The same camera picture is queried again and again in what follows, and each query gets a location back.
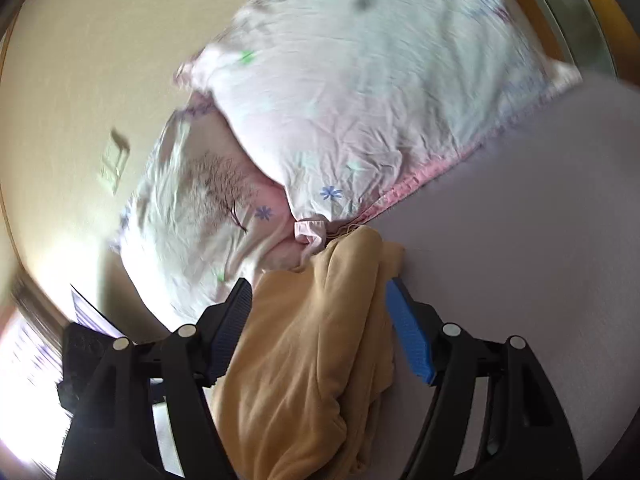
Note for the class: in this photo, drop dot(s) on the tan fleece garment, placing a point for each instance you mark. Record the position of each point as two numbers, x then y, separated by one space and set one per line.
310 360

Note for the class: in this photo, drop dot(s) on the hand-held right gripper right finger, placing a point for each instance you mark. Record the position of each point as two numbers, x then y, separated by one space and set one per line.
410 330

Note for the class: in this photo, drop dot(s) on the tree print white pillow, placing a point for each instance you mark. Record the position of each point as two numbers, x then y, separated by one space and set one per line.
200 215

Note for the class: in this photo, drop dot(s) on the lavender bed sheet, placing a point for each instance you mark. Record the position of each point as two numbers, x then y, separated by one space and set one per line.
525 260

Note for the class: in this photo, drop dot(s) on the large floral white pillow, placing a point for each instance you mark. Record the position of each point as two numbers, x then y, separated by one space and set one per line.
360 110

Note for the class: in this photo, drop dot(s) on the white wall switch plate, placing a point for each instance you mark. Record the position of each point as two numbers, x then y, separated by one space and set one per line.
114 160

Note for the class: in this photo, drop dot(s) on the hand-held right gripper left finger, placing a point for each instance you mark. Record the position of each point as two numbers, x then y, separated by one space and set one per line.
231 324

